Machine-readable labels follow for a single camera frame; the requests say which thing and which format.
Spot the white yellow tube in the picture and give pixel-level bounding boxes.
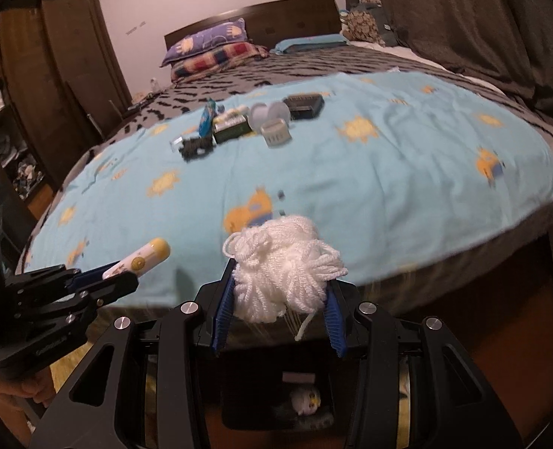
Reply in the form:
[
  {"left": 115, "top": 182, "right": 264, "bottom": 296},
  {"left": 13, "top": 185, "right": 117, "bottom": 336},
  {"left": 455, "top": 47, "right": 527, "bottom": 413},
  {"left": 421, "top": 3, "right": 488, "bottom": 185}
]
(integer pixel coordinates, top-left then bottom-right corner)
[{"left": 102, "top": 237, "right": 171, "bottom": 280}]

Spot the dark green box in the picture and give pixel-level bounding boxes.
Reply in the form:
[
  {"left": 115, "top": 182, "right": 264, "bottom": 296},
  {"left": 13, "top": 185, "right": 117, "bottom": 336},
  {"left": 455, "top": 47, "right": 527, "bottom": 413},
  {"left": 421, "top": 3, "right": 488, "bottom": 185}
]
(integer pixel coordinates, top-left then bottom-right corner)
[{"left": 213, "top": 115, "right": 252, "bottom": 144}]

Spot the dark wooden headboard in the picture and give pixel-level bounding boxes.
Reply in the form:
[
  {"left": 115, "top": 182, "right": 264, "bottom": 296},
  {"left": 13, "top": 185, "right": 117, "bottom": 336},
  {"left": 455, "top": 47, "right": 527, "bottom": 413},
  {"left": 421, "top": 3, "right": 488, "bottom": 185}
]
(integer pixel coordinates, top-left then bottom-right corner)
[{"left": 164, "top": 0, "right": 342, "bottom": 49}]

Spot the purple cartoon pillow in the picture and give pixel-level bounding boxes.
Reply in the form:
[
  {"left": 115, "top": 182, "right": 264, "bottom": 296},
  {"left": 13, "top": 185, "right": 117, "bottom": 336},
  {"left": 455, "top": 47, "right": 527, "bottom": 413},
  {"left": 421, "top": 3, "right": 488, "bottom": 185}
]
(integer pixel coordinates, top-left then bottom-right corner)
[{"left": 160, "top": 18, "right": 248, "bottom": 67}]

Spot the plaid mattress side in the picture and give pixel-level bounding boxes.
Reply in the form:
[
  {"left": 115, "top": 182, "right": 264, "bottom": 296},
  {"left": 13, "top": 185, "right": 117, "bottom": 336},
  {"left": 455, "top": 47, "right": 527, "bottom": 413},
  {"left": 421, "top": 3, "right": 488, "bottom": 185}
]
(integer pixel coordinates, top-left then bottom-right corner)
[{"left": 88, "top": 201, "right": 553, "bottom": 339}]

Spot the blue wet wipes pack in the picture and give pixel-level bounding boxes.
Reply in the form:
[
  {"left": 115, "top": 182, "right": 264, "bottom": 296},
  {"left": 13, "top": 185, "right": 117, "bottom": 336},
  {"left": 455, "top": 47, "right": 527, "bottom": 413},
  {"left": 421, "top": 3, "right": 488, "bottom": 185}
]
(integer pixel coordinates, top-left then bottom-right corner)
[{"left": 197, "top": 98, "right": 217, "bottom": 138}]

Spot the light blue cartoon blanket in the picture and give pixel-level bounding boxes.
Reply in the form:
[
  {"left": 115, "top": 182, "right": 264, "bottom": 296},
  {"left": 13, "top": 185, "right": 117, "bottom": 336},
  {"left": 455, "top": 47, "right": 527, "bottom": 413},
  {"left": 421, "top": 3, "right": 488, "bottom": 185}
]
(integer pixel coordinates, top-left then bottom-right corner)
[{"left": 25, "top": 72, "right": 553, "bottom": 306}]

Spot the grey black patterned bedspread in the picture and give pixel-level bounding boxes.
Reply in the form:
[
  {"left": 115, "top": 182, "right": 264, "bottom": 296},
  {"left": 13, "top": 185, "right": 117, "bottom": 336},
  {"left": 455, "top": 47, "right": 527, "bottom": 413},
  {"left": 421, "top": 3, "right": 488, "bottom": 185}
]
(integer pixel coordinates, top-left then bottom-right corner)
[{"left": 86, "top": 46, "right": 553, "bottom": 158}]

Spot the teal flat pillow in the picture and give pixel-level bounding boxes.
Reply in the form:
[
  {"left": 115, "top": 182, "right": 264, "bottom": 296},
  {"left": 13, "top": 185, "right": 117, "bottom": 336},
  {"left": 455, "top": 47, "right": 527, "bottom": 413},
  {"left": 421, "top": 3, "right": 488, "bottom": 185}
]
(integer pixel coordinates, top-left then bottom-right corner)
[{"left": 271, "top": 34, "right": 349, "bottom": 55}]

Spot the person left hand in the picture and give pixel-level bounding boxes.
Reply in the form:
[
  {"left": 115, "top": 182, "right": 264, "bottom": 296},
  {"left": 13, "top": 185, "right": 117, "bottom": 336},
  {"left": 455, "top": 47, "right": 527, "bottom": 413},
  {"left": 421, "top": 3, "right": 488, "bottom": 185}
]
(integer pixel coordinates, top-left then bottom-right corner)
[{"left": 0, "top": 368, "right": 56, "bottom": 407}]

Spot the red blue plaid pillow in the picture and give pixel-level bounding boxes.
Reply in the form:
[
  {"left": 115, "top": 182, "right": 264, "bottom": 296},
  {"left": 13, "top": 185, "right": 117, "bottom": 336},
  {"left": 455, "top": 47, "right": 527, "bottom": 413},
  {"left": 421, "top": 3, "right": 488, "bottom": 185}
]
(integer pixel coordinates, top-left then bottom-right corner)
[{"left": 171, "top": 42, "right": 269, "bottom": 85}]

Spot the dark brown curtain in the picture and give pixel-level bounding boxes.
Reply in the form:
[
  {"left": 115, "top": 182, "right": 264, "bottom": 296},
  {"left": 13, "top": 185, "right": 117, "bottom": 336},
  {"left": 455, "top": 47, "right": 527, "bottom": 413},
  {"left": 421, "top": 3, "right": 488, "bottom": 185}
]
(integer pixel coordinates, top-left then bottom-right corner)
[{"left": 345, "top": 0, "right": 553, "bottom": 123}]

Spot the black rectangular box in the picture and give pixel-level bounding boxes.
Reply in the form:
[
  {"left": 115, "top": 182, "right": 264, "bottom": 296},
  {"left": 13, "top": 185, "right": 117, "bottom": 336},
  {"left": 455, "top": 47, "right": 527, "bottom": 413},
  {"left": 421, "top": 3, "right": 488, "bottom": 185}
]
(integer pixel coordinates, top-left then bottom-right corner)
[{"left": 284, "top": 93, "right": 324, "bottom": 120}]

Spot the white yarn bundle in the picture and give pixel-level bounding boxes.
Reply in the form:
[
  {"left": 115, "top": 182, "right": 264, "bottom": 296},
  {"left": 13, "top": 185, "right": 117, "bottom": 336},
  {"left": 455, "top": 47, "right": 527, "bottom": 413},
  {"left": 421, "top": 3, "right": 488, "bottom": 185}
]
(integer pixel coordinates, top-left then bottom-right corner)
[{"left": 223, "top": 215, "right": 348, "bottom": 340}]

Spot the brown patterned cushion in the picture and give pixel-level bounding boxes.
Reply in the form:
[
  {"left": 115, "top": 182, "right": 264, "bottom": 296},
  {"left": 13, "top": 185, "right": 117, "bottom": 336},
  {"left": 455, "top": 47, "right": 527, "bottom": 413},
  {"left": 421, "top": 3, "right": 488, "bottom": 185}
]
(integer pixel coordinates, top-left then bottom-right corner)
[{"left": 340, "top": 0, "right": 385, "bottom": 47}]

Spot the brown wooden wardrobe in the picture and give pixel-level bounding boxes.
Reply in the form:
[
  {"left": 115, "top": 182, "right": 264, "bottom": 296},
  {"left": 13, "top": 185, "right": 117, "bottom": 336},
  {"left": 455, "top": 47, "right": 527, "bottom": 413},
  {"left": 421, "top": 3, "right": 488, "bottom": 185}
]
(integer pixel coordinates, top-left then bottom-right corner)
[{"left": 0, "top": 0, "right": 131, "bottom": 190}]

